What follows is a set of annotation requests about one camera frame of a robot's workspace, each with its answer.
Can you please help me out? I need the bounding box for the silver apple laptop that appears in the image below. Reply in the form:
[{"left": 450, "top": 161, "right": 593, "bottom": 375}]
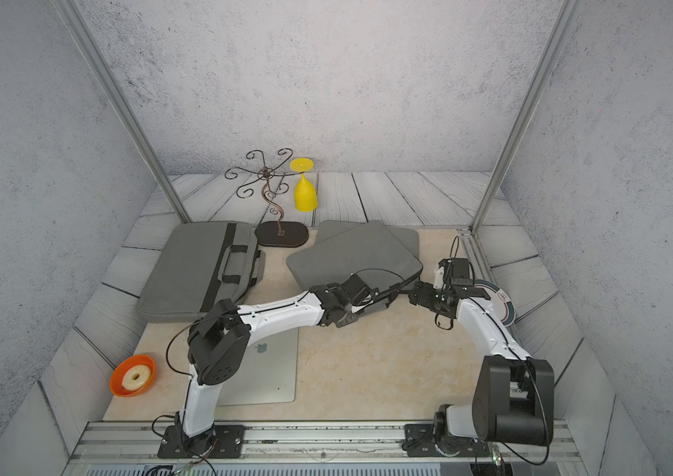
[{"left": 219, "top": 329, "right": 299, "bottom": 407}]

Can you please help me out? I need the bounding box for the grey zippered laptop bag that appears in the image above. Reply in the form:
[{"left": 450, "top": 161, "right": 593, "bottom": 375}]
[{"left": 136, "top": 221, "right": 265, "bottom": 323}]

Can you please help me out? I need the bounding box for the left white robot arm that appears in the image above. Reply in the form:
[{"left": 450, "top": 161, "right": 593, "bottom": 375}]
[{"left": 180, "top": 275, "right": 380, "bottom": 438}]

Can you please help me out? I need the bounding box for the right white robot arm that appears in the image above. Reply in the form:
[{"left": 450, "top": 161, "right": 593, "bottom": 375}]
[{"left": 410, "top": 258, "right": 554, "bottom": 447}]

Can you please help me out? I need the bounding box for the white plate green rim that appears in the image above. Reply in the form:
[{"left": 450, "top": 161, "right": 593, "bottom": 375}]
[{"left": 475, "top": 280, "right": 517, "bottom": 327}]

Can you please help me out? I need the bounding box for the yellow plastic wine glass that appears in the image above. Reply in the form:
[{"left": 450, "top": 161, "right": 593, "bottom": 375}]
[{"left": 290, "top": 158, "right": 318, "bottom": 213}]

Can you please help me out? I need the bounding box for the orange round object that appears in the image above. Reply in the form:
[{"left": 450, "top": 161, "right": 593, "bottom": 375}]
[{"left": 110, "top": 354, "right": 157, "bottom": 398}]

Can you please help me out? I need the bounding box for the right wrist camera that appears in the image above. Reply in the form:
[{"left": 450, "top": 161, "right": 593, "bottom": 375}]
[{"left": 433, "top": 266, "right": 446, "bottom": 291}]

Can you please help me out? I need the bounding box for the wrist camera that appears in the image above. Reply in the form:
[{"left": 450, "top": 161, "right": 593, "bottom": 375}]
[
  {"left": 433, "top": 266, "right": 446, "bottom": 291},
  {"left": 342, "top": 274, "right": 372, "bottom": 305}
]

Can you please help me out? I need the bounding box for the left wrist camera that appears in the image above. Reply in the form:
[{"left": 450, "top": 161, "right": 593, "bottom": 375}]
[{"left": 342, "top": 274, "right": 372, "bottom": 305}]

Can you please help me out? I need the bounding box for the copper wire stand dark base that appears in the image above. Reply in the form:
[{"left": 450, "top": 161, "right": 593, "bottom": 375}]
[{"left": 223, "top": 148, "right": 310, "bottom": 248}]

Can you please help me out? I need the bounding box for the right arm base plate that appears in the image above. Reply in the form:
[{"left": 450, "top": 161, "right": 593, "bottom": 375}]
[{"left": 401, "top": 424, "right": 490, "bottom": 459}]

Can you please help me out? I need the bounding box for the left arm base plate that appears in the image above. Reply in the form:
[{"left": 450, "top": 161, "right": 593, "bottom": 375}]
[{"left": 157, "top": 424, "right": 246, "bottom": 459}]

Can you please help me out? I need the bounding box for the white ring in dish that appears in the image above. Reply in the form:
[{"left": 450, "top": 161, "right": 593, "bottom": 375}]
[{"left": 121, "top": 365, "right": 152, "bottom": 392}]

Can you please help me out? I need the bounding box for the aluminium front rail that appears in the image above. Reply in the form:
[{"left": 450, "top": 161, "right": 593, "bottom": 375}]
[{"left": 63, "top": 420, "right": 588, "bottom": 475}]

